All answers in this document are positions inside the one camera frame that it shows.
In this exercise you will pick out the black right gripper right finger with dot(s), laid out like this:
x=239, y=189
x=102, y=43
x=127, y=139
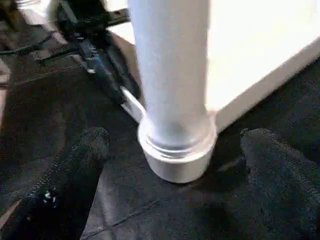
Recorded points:
x=285, y=190

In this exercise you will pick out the black work mat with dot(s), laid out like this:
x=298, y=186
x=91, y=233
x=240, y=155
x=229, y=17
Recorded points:
x=50, y=110

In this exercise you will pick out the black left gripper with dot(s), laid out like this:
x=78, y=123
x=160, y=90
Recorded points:
x=85, y=20

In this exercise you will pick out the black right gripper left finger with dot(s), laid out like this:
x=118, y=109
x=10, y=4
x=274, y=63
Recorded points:
x=60, y=195

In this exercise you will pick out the white plastic table top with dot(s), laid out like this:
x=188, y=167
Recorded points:
x=260, y=50

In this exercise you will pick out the white plastic table leg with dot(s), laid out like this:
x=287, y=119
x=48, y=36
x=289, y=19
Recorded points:
x=172, y=75

